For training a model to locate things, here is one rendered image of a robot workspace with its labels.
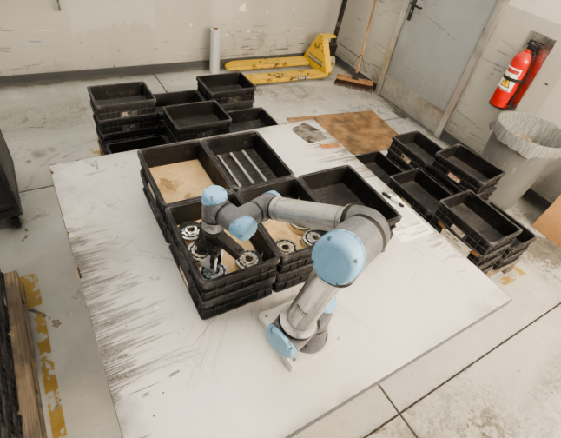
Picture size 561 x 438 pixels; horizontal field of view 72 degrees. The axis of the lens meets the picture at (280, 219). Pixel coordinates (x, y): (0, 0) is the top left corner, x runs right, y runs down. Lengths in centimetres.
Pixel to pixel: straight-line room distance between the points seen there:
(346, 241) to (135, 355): 86
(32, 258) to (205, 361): 162
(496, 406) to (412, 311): 101
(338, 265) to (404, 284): 93
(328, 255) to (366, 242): 9
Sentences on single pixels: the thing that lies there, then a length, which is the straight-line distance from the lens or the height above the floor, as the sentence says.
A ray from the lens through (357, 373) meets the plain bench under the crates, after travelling 147.
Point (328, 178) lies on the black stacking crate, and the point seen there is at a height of 88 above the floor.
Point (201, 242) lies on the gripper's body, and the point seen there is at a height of 99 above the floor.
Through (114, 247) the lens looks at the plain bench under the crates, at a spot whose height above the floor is 70.
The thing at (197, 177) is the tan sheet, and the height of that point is 83.
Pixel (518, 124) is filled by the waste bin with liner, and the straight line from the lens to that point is 394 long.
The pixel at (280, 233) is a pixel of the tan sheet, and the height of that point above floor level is 83.
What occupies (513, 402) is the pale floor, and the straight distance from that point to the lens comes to 264.
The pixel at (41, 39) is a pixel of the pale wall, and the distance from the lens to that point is 451.
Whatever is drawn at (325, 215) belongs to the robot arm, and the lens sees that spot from 104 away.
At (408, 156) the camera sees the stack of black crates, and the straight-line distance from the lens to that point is 316.
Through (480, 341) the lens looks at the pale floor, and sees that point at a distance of 275.
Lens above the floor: 196
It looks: 43 degrees down
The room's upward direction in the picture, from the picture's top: 11 degrees clockwise
